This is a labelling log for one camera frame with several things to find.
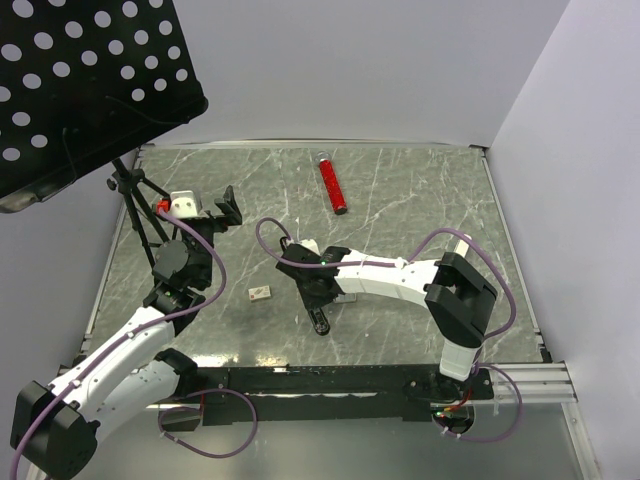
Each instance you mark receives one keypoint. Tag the black perforated music stand desk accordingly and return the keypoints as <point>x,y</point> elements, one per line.
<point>83,83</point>

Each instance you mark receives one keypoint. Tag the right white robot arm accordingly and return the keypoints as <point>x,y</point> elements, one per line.
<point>460,300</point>

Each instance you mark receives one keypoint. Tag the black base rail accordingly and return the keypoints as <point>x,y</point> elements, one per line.
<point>301,393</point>

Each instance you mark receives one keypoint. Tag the black stapler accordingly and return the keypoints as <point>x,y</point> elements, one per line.
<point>319,321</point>

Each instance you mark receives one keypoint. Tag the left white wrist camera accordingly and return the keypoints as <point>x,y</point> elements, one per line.
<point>183,205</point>

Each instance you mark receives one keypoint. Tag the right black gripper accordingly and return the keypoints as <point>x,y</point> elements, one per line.
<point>311,302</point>

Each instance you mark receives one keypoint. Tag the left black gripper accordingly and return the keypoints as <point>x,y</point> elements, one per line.
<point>228,207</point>

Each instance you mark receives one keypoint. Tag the red cylindrical tube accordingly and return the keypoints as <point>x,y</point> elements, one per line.
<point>333,188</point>

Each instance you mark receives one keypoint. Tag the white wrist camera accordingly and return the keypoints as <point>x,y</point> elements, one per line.
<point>310,244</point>
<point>183,205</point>

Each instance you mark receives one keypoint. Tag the white stapler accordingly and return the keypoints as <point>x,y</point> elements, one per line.
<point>461,248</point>

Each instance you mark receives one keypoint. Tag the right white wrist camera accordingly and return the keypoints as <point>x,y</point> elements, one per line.
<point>310,244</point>

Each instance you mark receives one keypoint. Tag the white staple box sleeve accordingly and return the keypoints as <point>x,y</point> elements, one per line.
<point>260,293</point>

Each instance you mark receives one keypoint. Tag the black tripod stand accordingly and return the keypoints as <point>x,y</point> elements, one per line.
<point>126,182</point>

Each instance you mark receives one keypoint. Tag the aluminium frame rail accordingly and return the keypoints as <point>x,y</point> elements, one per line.
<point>540,383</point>

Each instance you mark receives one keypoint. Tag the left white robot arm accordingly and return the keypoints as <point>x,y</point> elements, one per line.
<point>58,427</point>

